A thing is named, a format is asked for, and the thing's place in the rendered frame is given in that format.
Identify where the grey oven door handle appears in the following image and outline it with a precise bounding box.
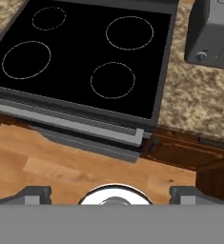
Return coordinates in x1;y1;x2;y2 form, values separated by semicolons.
0;96;145;148

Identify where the dark drawer handle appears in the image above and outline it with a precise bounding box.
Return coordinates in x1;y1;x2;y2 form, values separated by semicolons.
198;136;224;152

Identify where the grey oven door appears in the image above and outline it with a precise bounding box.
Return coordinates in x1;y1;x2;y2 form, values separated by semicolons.
30;125;141;164

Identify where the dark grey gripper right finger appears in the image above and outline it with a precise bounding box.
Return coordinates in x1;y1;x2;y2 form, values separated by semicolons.
169;186;224;206

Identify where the dark grey toaster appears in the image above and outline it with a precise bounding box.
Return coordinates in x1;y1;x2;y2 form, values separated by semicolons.
183;0;224;71

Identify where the white round disc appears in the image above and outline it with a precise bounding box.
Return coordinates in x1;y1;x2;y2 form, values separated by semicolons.
77;183;153;206

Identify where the black glass hob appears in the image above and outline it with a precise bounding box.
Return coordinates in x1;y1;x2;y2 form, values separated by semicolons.
0;0;181;129

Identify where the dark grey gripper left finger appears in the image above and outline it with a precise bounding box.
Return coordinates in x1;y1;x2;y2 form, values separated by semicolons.
0;186;52;206

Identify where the brown wooden drawer front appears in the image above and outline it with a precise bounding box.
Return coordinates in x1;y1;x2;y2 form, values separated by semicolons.
141;127;224;174

